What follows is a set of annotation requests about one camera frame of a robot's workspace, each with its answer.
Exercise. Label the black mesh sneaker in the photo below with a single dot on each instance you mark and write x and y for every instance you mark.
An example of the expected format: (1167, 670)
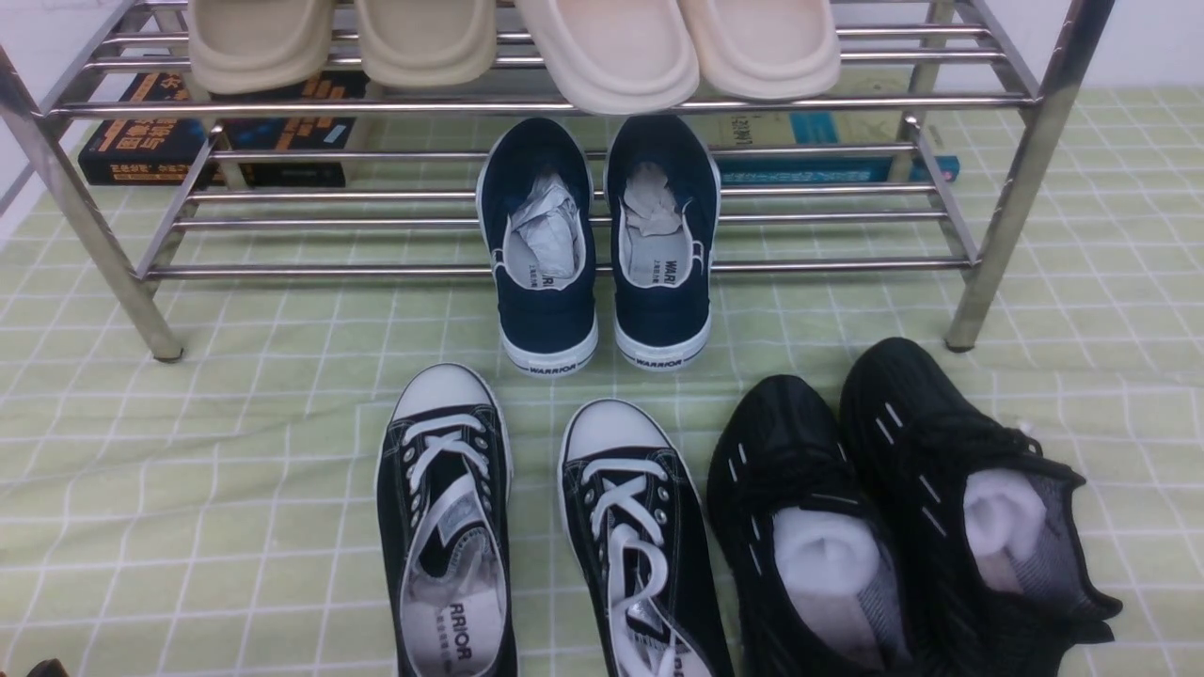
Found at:
(996, 575)
(816, 578)

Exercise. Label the silver metal shoe rack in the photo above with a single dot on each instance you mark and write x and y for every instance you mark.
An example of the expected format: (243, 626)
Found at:
(965, 61)

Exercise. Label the navy slip-on shoe right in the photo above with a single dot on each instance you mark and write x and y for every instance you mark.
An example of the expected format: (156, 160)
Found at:
(663, 190)

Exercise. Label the navy slip-on shoe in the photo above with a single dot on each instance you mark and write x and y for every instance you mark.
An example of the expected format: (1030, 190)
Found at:
(663, 190)
(533, 199)

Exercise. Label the navy slip-on shoe left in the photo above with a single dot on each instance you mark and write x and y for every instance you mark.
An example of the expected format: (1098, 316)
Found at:
(533, 199)

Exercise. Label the black canvas sneaker right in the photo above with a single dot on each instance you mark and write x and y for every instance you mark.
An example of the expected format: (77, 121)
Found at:
(632, 514)

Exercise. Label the black canvas sneaker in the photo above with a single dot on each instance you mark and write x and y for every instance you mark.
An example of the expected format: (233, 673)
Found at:
(441, 494)
(632, 514)

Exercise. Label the black canvas sneaker left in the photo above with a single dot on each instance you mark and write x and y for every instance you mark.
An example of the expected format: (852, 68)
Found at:
(441, 494)

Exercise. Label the cream slipper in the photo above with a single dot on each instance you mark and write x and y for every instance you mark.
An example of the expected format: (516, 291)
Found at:
(769, 51)
(615, 58)

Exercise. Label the teal olive book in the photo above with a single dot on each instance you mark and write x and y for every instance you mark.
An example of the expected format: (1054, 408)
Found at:
(818, 169)

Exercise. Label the cream slipper far right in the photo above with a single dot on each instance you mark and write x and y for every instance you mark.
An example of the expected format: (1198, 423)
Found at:
(769, 51)

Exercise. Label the beige slipper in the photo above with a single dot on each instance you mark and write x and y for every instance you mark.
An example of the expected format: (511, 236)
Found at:
(237, 47)
(426, 44)

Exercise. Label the green checkered tablecloth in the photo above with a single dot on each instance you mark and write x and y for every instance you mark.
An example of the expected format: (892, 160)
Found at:
(216, 517)

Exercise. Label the beige slipper far left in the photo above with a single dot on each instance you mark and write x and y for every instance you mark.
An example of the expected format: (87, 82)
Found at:
(237, 47)

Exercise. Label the black orange book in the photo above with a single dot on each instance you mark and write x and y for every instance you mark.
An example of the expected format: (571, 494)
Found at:
(160, 151)

